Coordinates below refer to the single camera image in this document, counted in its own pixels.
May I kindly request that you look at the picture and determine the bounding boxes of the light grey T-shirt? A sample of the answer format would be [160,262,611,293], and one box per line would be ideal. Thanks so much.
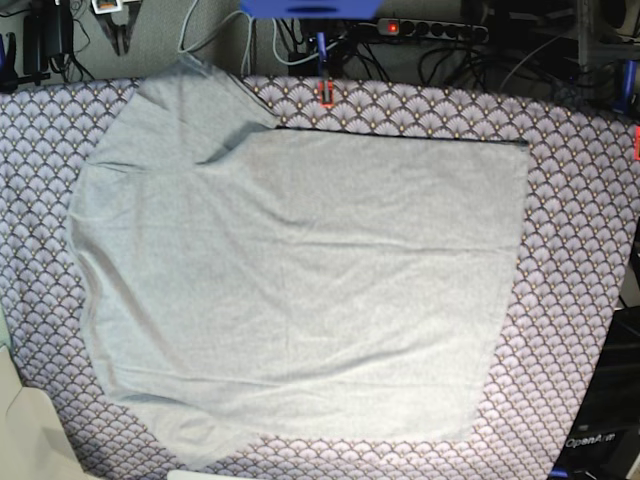
[67,61,530,468]

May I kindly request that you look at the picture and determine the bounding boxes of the blue clamp left edge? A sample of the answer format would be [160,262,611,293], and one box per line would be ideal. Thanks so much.
[1,32,51,94]

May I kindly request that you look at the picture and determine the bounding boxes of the blue clamp edge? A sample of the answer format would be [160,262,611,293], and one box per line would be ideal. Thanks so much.
[1,32,51,94]
[612,60,639,114]

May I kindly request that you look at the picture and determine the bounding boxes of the blue orange centre clamp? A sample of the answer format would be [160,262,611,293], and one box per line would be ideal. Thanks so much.
[314,31,334,108]

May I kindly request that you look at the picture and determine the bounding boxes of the black power strip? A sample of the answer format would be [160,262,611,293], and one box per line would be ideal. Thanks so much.
[373,17,489,44]

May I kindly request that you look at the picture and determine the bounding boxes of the patterned purple tablecloth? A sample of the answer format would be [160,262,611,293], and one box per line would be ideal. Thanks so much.
[1,77,639,479]

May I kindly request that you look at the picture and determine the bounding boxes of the blue clamp right edge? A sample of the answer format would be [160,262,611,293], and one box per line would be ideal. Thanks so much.
[612,60,639,114]

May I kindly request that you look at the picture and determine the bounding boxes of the black OpenArm box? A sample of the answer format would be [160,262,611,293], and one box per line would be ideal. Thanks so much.
[549,307,639,479]

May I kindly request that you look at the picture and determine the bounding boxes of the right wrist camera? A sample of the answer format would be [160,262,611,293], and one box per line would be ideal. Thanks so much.
[91,0,124,15]

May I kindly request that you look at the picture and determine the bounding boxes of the grey cable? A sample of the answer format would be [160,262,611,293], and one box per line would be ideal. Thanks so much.
[177,0,261,76]

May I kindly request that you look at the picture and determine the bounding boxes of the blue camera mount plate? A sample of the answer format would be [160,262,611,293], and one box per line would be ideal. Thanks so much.
[240,0,382,20]

